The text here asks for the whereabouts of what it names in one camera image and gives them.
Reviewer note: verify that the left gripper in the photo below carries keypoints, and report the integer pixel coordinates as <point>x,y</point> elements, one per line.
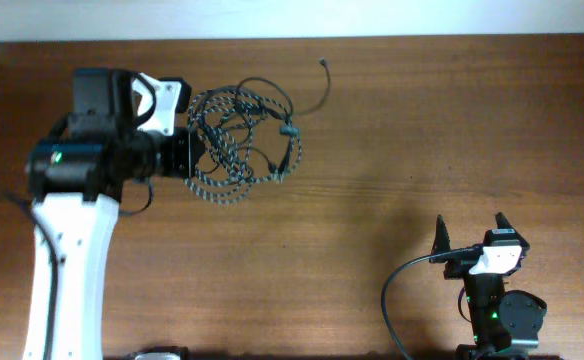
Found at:
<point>187,153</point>

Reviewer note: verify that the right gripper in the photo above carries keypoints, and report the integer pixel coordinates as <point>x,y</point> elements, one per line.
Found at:
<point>459,265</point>

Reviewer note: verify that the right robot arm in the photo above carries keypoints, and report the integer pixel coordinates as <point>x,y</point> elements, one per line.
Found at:
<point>505,324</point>

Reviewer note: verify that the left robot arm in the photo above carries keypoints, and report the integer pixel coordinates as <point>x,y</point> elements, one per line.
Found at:
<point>121,128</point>

